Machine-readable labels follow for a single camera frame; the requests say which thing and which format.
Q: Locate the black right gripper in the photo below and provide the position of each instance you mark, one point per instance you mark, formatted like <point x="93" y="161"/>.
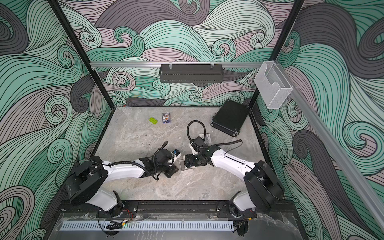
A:
<point x="189" y="160"/>

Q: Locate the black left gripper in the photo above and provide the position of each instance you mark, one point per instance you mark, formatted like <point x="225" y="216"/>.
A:
<point x="172" y="171"/>

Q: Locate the white jewelry box base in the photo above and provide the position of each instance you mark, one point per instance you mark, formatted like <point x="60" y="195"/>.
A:
<point x="182" y="167"/>

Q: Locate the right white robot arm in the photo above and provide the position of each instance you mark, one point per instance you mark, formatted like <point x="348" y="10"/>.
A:
<point x="264" y="189"/>

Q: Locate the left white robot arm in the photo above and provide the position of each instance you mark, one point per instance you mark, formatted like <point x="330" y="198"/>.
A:
<point x="84" y="184"/>

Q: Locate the green rectangular block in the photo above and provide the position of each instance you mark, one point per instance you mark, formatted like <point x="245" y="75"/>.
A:
<point x="153" y="120"/>

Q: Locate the black aluminium case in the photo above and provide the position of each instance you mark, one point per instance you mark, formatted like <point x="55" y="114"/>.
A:
<point x="230" y="118"/>

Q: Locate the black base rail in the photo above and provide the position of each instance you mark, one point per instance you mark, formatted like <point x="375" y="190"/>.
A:
<point x="219" y="209"/>

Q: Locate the white slotted cable duct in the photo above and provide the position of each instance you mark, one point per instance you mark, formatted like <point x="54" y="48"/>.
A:
<point x="151" y="225"/>

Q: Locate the black wall-mounted tray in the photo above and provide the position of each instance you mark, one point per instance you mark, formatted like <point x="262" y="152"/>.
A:
<point x="191" y="74"/>

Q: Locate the aluminium wall rail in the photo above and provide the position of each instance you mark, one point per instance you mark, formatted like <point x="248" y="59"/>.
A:
<point x="137" y="64"/>

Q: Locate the clear acrylic wall holder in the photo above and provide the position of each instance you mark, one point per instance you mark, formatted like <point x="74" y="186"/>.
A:
<point x="273" y="84"/>

